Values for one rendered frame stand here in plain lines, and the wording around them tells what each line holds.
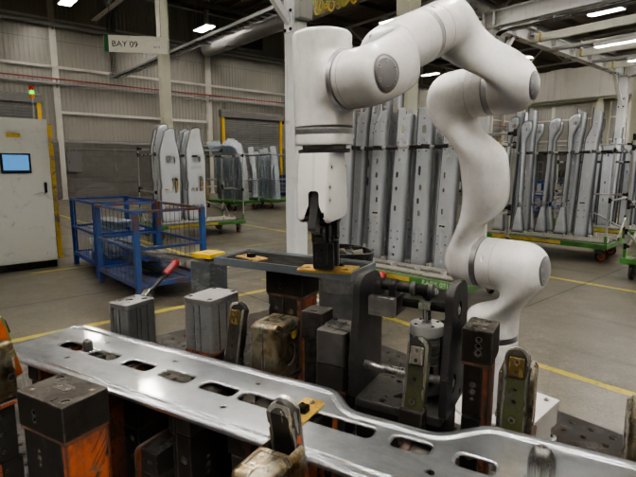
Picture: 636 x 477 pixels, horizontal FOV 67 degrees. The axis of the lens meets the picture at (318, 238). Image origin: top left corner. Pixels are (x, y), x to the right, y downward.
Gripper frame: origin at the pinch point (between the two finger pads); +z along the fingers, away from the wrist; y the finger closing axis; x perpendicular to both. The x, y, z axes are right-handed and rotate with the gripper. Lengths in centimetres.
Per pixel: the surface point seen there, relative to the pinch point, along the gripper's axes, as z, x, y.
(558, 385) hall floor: 132, 69, -252
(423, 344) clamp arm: 16.1, 13.5, -8.9
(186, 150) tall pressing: -36, -540, -743
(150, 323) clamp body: 25, -55, -26
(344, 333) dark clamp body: 17.8, -1.6, -14.0
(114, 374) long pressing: 24.6, -41.7, 1.0
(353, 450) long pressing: 25.2, 6.5, 9.2
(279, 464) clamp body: 20.3, 1.1, 21.3
